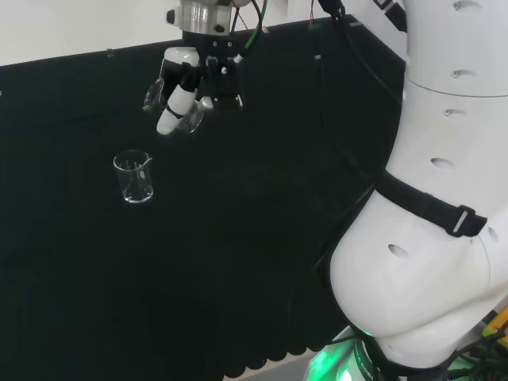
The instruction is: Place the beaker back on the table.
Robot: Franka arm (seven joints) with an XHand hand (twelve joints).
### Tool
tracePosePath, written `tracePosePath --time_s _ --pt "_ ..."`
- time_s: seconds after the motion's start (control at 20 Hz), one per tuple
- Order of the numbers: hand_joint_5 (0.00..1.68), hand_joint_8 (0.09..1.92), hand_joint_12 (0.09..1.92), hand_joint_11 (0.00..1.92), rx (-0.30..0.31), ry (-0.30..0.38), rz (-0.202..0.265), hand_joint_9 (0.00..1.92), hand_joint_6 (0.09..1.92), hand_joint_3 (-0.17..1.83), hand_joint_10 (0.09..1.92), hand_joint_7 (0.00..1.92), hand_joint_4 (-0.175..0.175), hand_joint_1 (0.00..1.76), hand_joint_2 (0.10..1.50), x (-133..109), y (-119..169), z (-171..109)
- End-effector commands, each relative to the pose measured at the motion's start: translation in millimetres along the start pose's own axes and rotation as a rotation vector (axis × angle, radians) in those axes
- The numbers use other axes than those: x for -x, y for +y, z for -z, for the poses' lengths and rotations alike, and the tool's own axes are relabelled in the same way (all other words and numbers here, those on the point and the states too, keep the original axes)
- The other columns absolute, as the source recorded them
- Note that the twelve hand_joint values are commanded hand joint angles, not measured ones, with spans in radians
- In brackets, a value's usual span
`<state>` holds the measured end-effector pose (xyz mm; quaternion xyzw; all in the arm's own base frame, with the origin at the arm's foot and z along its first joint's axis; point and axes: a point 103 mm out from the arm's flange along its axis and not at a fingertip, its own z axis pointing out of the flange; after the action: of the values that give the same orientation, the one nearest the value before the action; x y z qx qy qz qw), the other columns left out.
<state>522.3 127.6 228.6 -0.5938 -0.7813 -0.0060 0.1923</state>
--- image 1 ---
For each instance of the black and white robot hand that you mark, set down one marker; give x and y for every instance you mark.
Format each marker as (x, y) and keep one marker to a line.
(220, 79)

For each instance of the small clear glass beaker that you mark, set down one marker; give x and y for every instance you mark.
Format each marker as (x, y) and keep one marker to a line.
(152, 95)

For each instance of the clear glass beaker with spout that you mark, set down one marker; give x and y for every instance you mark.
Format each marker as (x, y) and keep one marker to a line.
(133, 178)

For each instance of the black bench cloth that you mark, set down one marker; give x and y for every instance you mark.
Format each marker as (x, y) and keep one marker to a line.
(198, 258)

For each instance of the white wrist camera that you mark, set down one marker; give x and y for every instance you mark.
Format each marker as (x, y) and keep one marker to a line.
(172, 16)

